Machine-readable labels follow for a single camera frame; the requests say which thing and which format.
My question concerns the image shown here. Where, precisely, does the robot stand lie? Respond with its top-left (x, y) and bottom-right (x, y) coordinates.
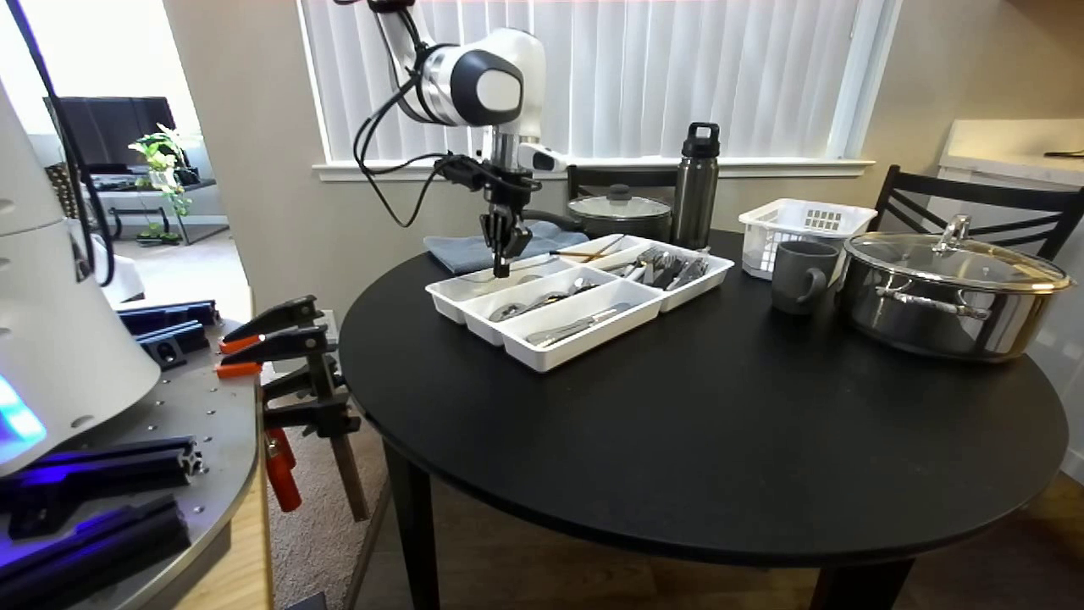
top-left (0, 307), bottom-right (274, 610)

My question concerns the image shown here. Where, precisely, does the grey mug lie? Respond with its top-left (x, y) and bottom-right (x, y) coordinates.
top-left (769, 240), bottom-right (842, 317)

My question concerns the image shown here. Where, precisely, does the green potted plant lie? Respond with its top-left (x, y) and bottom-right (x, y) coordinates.
top-left (128, 124), bottom-right (197, 244)

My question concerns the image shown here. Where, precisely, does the glass lid black knob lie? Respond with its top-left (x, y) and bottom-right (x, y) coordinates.
top-left (567, 184), bottom-right (673, 221)

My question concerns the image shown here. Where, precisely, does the television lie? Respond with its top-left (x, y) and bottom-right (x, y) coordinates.
top-left (43, 95), bottom-right (178, 175)

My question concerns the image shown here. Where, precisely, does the black aluminium profile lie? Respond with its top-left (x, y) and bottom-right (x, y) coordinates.
top-left (113, 298), bottom-right (223, 336)
top-left (0, 495), bottom-right (193, 610)
top-left (0, 435), bottom-right (206, 541)
top-left (134, 319), bottom-right (212, 371)

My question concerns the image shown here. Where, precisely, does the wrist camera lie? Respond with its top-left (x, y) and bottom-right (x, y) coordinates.
top-left (435, 153), bottom-right (543, 192)

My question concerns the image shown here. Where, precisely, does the black clamp orange handle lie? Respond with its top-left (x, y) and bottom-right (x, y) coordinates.
top-left (218, 294), bottom-right (329, 355)
top-left (214, 325), bottom-right (371, 523)

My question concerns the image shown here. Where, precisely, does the low black table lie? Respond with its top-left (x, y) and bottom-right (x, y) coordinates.
top-left (88, 176), bottom-right (230, 247)

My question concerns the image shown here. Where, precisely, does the glass lid steel handle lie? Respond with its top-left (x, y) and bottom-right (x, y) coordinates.
top-left (843, 213), bottom-right (1076, 295)

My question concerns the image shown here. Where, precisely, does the white cutlery tray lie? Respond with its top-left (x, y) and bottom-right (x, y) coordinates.
top-left (424, 234), bottom-right (736, 374)

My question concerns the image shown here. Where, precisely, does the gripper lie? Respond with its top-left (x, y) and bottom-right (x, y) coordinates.
top-left (479, 183), bottom-right (534, 280)

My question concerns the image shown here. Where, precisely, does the heap of steel spoons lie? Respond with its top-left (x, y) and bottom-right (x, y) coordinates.
top-left (489, 277), bottom-right (600, 323)

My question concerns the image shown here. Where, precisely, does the heap of steel forks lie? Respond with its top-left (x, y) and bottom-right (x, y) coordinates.
top-left (621, 247), bottom-right (711, 292)

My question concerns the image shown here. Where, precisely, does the heap of steel knives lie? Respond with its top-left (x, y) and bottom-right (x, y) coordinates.
top-left (524, 302), bottom-right (633, 348)

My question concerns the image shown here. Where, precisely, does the black cooking pot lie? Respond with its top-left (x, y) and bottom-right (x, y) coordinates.
top-left (523, 184), bottom-right (675, 244)

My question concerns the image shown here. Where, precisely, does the dark steel water bottle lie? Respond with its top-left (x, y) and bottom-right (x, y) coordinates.
top-left (671, 122), bottom-right (722, 252)

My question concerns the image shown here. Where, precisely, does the window with white blinds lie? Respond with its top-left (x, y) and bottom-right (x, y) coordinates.
top-left (298, 0), bottom-right (900, 182)

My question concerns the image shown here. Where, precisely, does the stainless steel pot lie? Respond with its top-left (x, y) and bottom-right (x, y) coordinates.
top-left (837, 213), bottom-right (1077, 364)

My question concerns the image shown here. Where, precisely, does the blue-grey folded cloth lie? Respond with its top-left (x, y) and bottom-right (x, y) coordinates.
top-left (423, 219), bottom-right (590, 277)

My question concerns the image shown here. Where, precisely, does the white plastic basket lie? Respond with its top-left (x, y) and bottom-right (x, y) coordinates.
top-left (738, 197), bottom-right (879, 283)

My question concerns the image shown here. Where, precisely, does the pair of wooden chopsticks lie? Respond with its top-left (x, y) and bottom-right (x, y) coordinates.
top-left (550, 235), bottom-right (628, 263)

